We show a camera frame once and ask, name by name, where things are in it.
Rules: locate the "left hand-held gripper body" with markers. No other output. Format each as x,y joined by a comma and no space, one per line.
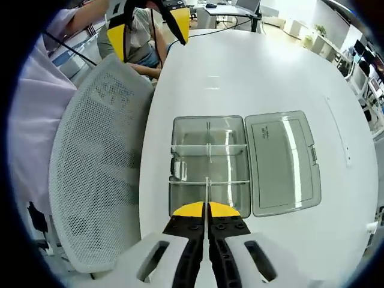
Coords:
115,9

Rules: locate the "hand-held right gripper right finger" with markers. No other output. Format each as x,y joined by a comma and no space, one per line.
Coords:
261,264

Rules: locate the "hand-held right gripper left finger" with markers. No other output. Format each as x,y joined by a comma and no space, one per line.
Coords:
156,264

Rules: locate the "clear plastic divider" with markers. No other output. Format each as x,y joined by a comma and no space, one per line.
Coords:
186,182
207,192
186,147

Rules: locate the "transparent grey dual guide fixture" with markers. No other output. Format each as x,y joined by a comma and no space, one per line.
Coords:
279,168

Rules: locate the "person in white shirt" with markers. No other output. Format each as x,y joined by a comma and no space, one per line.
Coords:
39,114

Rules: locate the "white mesh chair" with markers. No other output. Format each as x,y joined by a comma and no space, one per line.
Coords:
99,168

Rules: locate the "green potted plant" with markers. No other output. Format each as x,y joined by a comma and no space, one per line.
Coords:
321,30

